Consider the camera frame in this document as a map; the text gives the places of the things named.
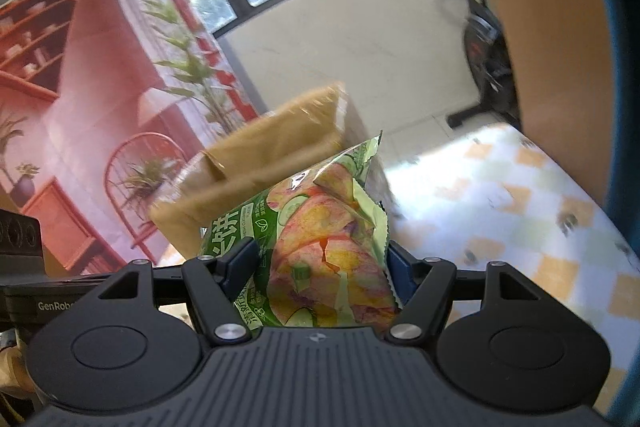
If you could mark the pink room backdrop poster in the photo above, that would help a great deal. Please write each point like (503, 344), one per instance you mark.
(103, 102)

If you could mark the wooden headboard panel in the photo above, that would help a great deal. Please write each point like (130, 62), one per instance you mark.
(561, 53)

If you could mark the checkered floral tablecloth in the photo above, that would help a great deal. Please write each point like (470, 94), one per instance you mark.
(494, 195)

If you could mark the black exercise bike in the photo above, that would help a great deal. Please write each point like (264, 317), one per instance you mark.
(489, 62)

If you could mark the green chips snack bag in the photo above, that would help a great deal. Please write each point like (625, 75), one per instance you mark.
(322, 242)

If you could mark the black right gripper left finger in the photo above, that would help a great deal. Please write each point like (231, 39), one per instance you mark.
(213, 284)

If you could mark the brown cardboard box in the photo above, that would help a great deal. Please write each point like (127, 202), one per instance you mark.
(316, 125)

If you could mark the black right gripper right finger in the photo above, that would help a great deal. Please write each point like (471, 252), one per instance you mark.
(423, 287)

